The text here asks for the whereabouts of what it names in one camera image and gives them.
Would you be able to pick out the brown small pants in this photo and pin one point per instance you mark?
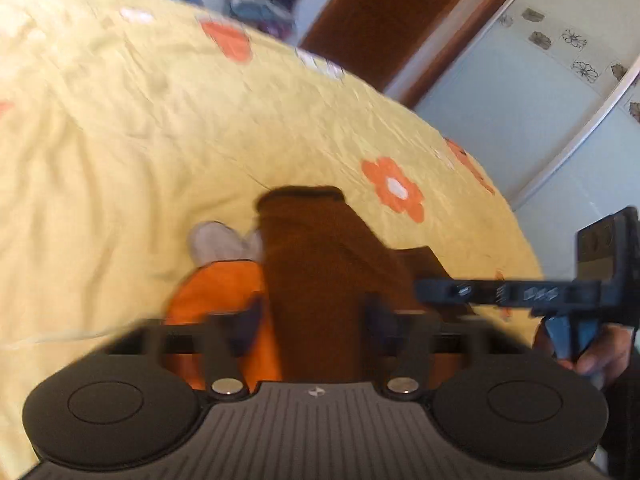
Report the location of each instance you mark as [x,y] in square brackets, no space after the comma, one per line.
[320,285]

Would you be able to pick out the person's right hand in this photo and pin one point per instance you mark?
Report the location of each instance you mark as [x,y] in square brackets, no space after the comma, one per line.
[607,352]

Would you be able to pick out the white flower-print wardrobe door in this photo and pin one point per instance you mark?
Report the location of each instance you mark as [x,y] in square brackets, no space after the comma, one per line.
[525,85]

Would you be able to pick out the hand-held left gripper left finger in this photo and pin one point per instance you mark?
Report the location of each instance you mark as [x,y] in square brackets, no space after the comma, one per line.
[220,350]

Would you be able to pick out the yellow floral blanket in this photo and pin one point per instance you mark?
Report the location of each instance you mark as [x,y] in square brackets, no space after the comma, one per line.
[125,135]

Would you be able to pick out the brown wooden door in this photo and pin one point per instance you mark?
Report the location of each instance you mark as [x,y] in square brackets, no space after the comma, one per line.
[395,15]

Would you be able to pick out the orange garment with grey patch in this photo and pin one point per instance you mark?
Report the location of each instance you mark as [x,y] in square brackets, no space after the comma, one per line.
[220,285]

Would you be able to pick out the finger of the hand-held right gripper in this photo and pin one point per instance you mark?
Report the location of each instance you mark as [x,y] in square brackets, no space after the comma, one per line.
[432,291]

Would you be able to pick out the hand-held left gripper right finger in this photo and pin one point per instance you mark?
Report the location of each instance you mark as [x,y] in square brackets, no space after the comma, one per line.
[407,350]

